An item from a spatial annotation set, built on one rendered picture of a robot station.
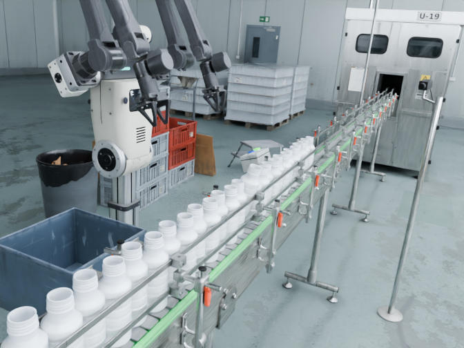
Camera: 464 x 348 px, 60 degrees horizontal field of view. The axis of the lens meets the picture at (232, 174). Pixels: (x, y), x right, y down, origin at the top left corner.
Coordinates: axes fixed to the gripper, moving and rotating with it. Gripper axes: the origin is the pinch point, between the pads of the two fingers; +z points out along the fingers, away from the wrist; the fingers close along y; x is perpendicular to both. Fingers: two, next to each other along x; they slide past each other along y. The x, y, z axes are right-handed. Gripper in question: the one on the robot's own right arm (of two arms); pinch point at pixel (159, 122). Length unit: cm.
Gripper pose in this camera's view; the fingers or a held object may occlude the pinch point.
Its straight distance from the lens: 133.8
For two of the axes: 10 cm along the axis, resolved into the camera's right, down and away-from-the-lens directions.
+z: 2.8, 9.5, 1.2
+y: 4.2, -2.4, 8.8
